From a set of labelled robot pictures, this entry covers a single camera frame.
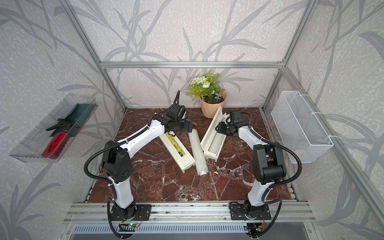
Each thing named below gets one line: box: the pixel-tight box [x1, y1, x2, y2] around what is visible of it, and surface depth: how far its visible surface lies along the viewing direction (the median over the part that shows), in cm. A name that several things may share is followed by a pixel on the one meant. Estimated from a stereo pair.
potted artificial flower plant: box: [186, 69, 227, 119], surface depth 102 cm
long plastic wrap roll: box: [188, 129, 209, 177], surface depth 90 cm
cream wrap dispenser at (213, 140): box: [200, 106, 227, 162], surface depth 93 cm
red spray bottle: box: [42, 118, 74, 159], surface depth 61 cm
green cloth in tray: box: [49, 103, 98, 138], surface depth 71 cm
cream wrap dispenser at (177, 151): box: [159, 132, 196, 174], surface depth 88 cm
